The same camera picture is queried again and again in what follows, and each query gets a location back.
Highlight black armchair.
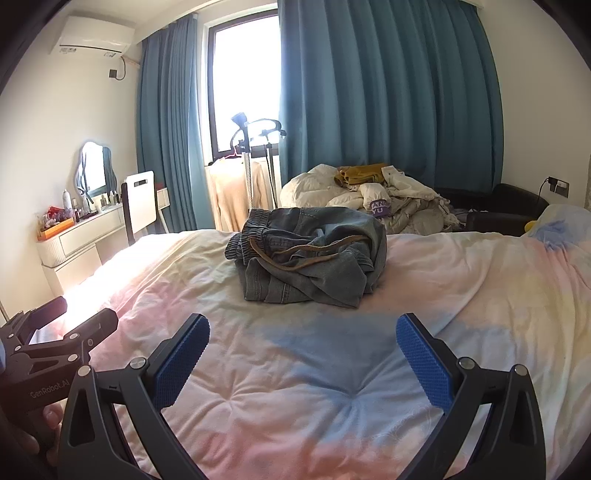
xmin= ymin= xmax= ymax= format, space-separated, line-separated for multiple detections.
xmin=434 ymin=183 xmax=550 ymax=236

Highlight wavy vanity mirror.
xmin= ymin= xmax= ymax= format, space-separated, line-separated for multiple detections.
xmin=75 ymin=141 xmax=116 ymax=199

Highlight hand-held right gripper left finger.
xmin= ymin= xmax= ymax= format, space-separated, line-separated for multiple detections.
xmin=56 ymin=313 xmax=211 ymax=480

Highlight crumpled white duvet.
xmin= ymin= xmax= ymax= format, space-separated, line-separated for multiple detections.
xmin=280 ymin=164 xmax=462 ymax=234

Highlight mustard yellow garment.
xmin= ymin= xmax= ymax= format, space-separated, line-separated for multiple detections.
xmin=335 ymin=162 xmax=390 ymax=188

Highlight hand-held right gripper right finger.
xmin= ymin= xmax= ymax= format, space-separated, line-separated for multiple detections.
xmin=396 ymin=313 xmax=548 ymax=480

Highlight white chair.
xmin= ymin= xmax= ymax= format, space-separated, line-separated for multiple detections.
xmin=121 ymin=170 xmax=157 ymax=245

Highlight grey crumpled garment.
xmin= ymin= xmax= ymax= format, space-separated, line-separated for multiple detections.
xmin=383 ymin=191 xmax=462 ymax=233

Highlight row of cosmetic bottles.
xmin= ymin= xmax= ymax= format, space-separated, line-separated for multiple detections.
xmin=61 ymin=188 xmax=123 ymax=223

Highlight teal curtain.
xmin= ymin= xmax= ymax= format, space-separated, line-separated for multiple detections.
xmin=135 ymin=21 xmax=211 ymax=232
xmin=277 ymin=0 xmax=505 ymax=195

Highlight hanging beige garment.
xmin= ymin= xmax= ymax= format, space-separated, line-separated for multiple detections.
xmin=205 ymin=154 xmax=276 ymax=232

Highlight white garment with purple patch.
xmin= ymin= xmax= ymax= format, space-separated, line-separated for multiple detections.
xmin=361 ymin=183 xmax=393 ymax=219

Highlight pastel tie-dye bed blanket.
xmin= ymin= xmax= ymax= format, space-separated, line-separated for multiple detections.
xmin=60 ymin=228 xmax=591 ymax=480

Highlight pastel tie-dye pillow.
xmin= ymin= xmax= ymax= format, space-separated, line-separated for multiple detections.
xmin=522 ymin=203 xmax=591 ymax=259

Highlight garment steamer stand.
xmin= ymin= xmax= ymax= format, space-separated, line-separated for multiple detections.
xmin=230 ymin=112 xmax=288 ymax=212

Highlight orange box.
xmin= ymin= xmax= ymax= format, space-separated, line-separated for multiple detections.
xmin=37 ymin=217 xmax=76 ymax=242

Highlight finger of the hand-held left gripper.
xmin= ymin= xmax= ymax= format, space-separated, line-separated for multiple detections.
xmin=0 ymin=296 xmax=68 ymax=347
xmin=13 ymin=308 xmax=119 ymax=370

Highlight person's left hand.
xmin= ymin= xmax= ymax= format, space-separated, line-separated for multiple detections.
xmin=0 ymin=401 xmax=65 ymax=467

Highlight white vanity desk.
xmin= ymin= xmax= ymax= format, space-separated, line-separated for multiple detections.
xmin=36 ymin=187 xmax=171 ymax=283

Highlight window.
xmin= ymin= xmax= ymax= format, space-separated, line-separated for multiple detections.
xmin=208 ymin=8 xmax=282 ymax=161

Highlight light blue denim jeans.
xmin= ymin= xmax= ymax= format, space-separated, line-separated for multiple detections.
xmin=225 ymin=207 xmax=387 ymax=309

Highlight white air conditioner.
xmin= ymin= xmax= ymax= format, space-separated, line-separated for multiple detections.
xmin=58 ymin=15 xmax=136 ymax=54

